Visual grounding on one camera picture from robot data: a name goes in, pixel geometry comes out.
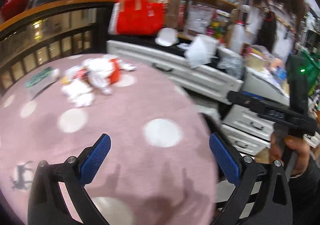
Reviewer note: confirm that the wooden topped black railing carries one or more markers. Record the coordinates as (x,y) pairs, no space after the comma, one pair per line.
(52,31)

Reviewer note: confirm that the red tote bag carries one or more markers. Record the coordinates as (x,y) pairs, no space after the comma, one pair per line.
(136,18)

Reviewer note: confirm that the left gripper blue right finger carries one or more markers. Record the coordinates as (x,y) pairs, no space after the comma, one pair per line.
(238,171)

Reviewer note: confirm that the green white carton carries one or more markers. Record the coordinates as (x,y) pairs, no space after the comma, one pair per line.
(46,76)

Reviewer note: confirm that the white drawer cabinet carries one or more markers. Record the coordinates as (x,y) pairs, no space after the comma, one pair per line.
(204,79)

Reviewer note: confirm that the white appliance with blue stripe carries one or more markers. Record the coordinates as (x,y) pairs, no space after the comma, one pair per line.
(264,85)

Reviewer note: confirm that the wooden shelf rack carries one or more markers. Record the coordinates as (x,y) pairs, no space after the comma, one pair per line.
(214,18)

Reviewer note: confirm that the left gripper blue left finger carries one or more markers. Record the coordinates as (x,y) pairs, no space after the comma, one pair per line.
(76,172)

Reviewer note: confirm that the pink polka dot tablecloth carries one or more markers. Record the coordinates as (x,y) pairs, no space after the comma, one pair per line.
(73,154)

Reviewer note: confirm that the white plastic jug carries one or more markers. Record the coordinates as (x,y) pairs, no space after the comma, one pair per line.
(238,37)

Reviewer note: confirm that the red ceramic vase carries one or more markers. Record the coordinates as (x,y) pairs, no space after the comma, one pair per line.
(11,8)

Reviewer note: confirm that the small crumpled white paper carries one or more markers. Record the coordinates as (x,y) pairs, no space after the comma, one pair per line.
(127,67)

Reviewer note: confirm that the clear crumpled plastic bag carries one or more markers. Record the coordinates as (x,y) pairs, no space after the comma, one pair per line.
(232,64)

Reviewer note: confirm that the person right hand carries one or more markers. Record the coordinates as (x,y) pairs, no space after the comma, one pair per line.
(299,149)

